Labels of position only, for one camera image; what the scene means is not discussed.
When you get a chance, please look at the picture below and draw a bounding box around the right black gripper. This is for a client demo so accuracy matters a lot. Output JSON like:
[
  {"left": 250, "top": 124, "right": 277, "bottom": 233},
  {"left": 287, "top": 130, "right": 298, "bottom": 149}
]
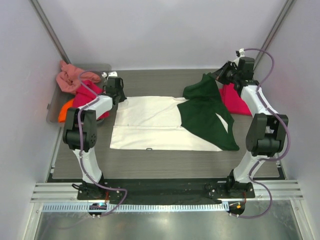
[{"left": 210, "top": 61, "right": 241, "bottom": 86}]

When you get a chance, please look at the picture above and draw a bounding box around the white and green t shirt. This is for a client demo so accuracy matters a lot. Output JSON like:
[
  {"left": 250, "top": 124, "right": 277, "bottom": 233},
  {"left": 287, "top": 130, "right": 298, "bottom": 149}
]
[{"left": 110, "top": 72, "right": 240, "bottom": 152}]

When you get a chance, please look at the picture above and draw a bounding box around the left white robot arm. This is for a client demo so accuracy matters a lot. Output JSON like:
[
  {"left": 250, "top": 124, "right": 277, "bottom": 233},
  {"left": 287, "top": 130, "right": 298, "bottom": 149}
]
[{"left": 62, "top": 70, "right": 127, "bottom": 200}]

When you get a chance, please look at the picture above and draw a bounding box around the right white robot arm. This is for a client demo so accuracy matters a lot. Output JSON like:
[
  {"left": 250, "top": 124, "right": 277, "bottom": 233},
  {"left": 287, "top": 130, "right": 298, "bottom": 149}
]
[{"left": 215, "top": 48, "right": 291, "bottom": 198}]

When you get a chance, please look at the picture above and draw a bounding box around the crimson red t shirt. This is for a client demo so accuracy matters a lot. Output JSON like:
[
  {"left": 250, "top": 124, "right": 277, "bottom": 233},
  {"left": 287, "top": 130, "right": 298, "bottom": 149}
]
[{"left": 70, "top": 79, "right": 103, "bottom": 108}]

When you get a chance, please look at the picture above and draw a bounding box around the folded magenta t shirt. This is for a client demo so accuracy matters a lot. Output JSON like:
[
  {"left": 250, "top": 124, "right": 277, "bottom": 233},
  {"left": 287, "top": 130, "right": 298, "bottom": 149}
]
[{"left": 219, "top": 83, "right": 251, "bottom": 116}]

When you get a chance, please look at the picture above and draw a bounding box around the salmon pink t shirt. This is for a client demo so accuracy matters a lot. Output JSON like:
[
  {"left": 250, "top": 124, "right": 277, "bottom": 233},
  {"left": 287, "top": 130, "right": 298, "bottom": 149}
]
[{"left": 56, "top": 60, "right": 101, "bottom": 95}]

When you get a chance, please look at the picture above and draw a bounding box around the grey plastic bin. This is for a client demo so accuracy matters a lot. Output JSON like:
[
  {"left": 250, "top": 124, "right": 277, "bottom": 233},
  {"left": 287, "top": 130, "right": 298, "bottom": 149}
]
[{"left": 46, "top": 63, "right": 113, "bottom": 126}]

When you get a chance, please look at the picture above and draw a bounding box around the orange t shirt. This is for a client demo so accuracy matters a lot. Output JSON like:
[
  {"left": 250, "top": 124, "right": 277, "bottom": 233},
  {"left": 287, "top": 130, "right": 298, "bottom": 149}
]
[{"left": 57, "top": 98, "right": 75, "bottom": 123}]

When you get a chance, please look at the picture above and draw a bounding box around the left aluminium frame post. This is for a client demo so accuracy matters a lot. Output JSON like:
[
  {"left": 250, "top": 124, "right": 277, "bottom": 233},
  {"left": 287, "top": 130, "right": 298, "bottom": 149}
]
[{"left": 29, "top": 0, "right": 71, "bottom": 64}]

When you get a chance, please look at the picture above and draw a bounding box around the aluminium frame post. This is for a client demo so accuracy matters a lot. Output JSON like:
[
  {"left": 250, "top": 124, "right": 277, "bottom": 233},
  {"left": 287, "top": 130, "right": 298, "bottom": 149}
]
[
  {"left": 29, "top": 0, "right": 71, "bottom": 64},
  {"left": 261, "top": 0, "right": 296, "bottom": 52}
]

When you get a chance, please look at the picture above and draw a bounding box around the right aluminium frame post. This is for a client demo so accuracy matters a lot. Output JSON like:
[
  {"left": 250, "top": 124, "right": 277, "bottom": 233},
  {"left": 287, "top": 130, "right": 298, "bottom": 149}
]
[{"left": 261, "top": 0, "right": 296, "bottom": 52}]

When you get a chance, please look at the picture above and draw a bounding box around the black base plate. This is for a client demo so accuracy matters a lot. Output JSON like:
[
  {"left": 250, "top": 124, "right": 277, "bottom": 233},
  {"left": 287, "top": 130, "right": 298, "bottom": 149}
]
[{"left": 72, "top": 177, "right": 255, "bottom": 205}]

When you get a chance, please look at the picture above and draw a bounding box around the aluminium front rail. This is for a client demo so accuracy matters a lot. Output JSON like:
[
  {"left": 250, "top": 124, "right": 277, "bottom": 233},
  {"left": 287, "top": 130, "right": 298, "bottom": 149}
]
[{"left": 30, "top": 180, "right": 304, "bottom": 203}]

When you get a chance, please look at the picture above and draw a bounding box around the slotted cable duct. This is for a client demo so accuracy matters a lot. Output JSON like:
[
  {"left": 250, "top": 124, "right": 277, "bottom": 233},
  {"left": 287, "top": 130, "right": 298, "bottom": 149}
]
[{"left": 42, "top": 202, "right": 229, "bottom": 213}]

